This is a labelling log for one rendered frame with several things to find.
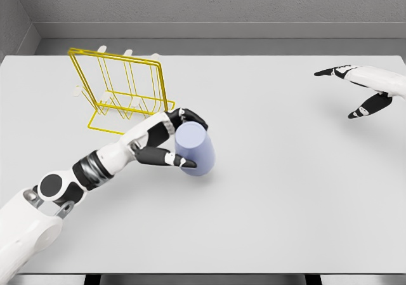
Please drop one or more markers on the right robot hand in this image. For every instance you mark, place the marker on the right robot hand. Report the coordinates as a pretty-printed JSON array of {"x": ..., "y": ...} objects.
[{"x": 368, "y": 77}]

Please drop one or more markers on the lavender cup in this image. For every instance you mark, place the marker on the lavender cup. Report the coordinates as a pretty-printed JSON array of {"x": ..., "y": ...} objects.
[{"x": 196, "y": 150}]

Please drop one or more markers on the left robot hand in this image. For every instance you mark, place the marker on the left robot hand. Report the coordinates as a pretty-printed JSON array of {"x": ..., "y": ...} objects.
[{"x": 144, "y": 132}]

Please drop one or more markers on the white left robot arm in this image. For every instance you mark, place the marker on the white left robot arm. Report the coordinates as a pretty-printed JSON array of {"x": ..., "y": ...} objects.
[{"x": 57, "y": 189}]

